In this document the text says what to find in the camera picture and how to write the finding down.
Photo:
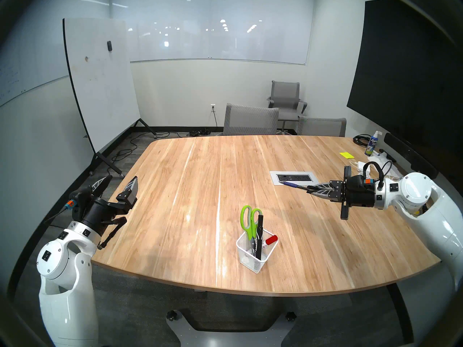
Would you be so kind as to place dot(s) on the grey mesh office chair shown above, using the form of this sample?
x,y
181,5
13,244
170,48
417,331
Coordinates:
x,y
249,120
322,127

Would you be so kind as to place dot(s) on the mobile whiteboard on stand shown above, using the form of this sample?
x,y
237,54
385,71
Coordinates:
x,y
101,78

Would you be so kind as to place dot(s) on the red capped white marker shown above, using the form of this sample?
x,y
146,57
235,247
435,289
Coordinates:
x,y
272,239

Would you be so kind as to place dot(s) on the wide glass wall whiteboard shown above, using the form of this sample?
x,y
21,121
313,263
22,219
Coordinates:
x,y
217,42

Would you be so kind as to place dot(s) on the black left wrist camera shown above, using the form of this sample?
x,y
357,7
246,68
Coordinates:
x,y
80,198

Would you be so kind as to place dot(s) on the large black wall screen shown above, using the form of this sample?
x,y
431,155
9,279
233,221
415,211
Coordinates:
x,y
405,78

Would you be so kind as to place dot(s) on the wall whiteboard with writing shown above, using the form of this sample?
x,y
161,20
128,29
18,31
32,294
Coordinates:
x,y
21,78

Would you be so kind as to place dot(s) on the grey table power outlet box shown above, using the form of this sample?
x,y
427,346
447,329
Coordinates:
x,y
294,177

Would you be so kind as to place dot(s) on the blue ballpoint pen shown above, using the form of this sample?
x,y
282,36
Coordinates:
x,y
291,184

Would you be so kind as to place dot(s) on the white power adapter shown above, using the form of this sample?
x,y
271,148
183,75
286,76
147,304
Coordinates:
x,y
360,165

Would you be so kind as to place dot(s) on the grey office chair with armrests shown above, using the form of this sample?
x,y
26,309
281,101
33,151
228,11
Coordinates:
x,y
285,93

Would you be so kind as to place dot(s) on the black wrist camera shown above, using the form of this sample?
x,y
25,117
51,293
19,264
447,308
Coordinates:
x,y
80,198
358,181

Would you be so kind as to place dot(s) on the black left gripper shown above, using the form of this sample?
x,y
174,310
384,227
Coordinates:
x,y
97,212

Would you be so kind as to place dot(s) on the black video sound bar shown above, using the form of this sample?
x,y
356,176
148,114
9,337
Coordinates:
x,y
408,154

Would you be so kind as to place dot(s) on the white crumpled tissue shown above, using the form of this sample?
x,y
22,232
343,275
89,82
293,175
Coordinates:
x,y
385,162

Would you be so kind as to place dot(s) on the yellow sticky note pad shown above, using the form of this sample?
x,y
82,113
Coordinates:
x,y
347,155

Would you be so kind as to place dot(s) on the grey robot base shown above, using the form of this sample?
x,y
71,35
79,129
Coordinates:
x,y
231,337

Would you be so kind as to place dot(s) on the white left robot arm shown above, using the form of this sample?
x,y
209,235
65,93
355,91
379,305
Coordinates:
x,y
63,277

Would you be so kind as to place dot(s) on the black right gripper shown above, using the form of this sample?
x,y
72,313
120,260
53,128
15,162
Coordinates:
x,y
360,198

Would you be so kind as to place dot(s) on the black permanent marker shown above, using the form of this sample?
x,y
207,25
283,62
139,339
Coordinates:
x,y
259,238

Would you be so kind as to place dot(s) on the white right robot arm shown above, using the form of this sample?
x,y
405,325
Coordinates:
x,y
416,191

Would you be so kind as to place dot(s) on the whiteboard cleaner spray bottle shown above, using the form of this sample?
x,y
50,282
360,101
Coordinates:
x,y
372,145

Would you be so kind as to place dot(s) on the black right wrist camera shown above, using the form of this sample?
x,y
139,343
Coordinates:
x,y
358,181

